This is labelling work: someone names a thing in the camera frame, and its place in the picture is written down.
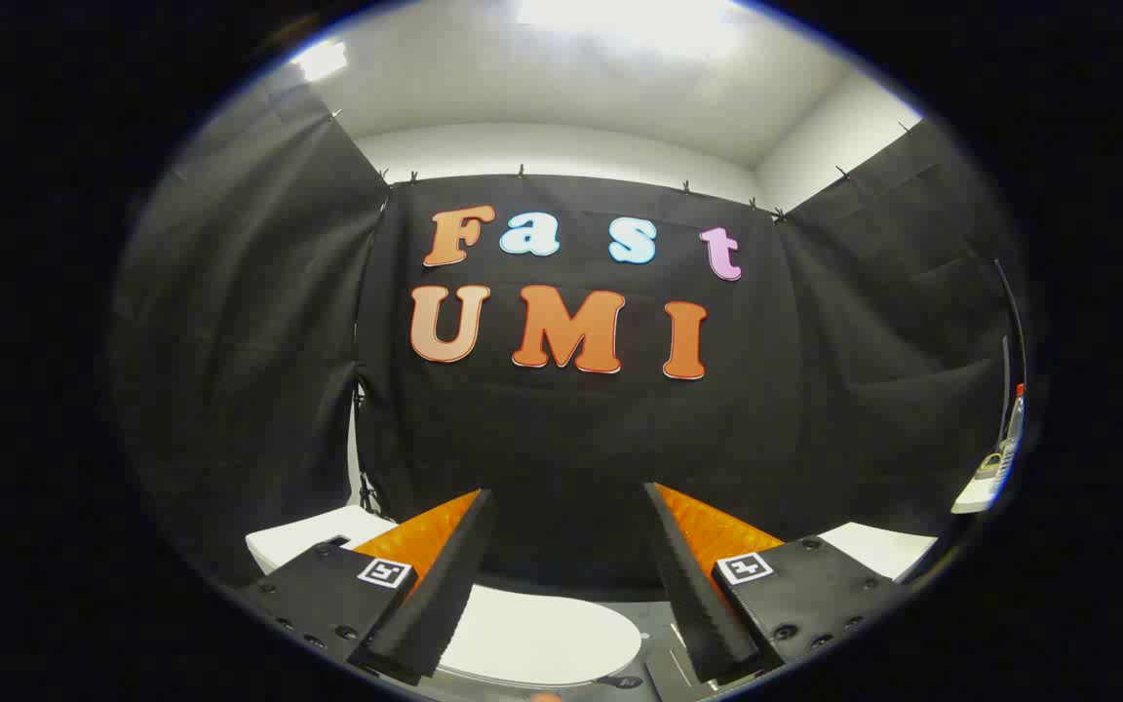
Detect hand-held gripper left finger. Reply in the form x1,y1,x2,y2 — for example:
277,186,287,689
230,487,499,686

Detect white toilet lid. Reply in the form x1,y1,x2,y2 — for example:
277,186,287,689
437,583,642,689

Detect black backdrop cloth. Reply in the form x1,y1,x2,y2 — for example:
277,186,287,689
108,83,1030,596

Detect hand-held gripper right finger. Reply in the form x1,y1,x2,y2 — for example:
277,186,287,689
641,481,913,683

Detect ceiling light panel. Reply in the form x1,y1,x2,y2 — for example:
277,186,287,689
518,0,748,50
293,39,349,84

